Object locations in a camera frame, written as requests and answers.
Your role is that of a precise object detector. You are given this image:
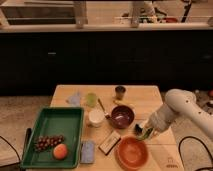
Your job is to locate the green plastic tray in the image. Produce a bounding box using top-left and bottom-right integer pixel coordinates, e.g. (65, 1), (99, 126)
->
(21, 107), (84, 169)

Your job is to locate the red orange bowl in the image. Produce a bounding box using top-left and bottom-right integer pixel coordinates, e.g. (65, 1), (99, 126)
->
(115, 136), (149, 171)

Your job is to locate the white cup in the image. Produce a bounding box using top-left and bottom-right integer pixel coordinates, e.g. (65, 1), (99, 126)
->
(88, 109), (105, 127)

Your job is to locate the black cable left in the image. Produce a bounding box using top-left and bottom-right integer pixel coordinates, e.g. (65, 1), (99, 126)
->
(0, 135), (22, 168)

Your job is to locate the orange peach fruit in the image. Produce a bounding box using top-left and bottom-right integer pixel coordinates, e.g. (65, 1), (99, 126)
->
(53, 144), (68, 160)

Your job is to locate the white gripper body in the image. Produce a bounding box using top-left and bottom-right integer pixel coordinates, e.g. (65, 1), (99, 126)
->
(147, 106), (175, 133)

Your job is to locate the yellow banana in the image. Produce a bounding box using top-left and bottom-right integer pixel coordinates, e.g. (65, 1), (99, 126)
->
(113, 100), (134, 108)

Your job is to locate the dark maroon bowl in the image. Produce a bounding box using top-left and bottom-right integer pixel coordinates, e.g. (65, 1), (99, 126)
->
(110, 105), (135, 129)

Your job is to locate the green cup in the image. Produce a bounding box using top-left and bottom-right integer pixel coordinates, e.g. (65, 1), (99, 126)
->
(86, 93), (97, 108)

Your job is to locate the wooden handled spoon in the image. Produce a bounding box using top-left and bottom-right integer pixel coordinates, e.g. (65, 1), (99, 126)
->
(98, 98), (110, 119)

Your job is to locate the brown white small box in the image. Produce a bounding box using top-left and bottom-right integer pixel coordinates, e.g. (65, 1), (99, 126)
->
(99, 131), (121, 155)

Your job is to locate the light blue cloth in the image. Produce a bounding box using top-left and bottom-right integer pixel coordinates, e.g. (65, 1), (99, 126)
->
(66, 92), (81, 107)

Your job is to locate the black cable right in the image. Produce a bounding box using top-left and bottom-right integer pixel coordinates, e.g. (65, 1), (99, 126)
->
(178, 135), (213, 171)

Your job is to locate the bunch of red grapes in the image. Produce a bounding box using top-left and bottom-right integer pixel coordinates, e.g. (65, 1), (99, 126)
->
(34, 135), (65, 152)

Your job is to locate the blue sponge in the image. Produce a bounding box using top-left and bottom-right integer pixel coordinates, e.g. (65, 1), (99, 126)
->
(80, 140), (95, 164)

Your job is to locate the white handled dish brush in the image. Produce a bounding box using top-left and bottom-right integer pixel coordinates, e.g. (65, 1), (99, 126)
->
(134, 122), (148, 135)

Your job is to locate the black cable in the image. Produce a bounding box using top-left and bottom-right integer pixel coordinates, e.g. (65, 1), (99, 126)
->
(178, 135), (213, 171)
(0, 135), (22, 168)

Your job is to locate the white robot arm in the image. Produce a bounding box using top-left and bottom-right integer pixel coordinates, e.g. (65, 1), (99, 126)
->
(144, 89), (213, 141)

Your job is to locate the metal cup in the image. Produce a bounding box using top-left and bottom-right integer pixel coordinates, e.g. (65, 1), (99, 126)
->
(115, 85), (126, 100)

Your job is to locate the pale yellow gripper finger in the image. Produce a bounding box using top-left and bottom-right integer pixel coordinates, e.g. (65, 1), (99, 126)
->
(143, 127), (157, 140)

